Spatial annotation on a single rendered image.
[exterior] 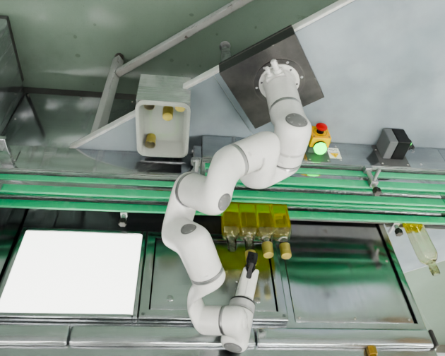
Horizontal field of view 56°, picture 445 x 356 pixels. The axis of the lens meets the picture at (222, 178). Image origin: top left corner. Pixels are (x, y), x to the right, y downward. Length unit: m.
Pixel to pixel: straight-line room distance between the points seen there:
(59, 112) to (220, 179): 1.38
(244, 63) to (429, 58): 0.60
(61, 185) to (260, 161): 0.76
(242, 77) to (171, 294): 0.72
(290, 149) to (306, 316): 0.61
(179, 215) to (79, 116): 1.20
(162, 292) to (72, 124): 1.00
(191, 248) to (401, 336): 0.82
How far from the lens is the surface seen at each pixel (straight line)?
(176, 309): 1.39
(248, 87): 1.36
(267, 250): 1.37
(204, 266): 1.00
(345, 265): 1.65
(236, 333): 1.13
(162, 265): 1.48
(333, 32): 1.39
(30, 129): 2.11
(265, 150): 1.03
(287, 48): 1.31
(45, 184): 1.54
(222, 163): 0.95
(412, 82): 1.58
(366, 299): 1.60
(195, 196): 0.96
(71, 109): 2.20
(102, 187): 1.49
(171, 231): 1.01
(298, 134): 1.09
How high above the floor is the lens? 1.96
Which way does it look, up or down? 46 degrees down
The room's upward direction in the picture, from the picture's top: 177 degrees clockwise
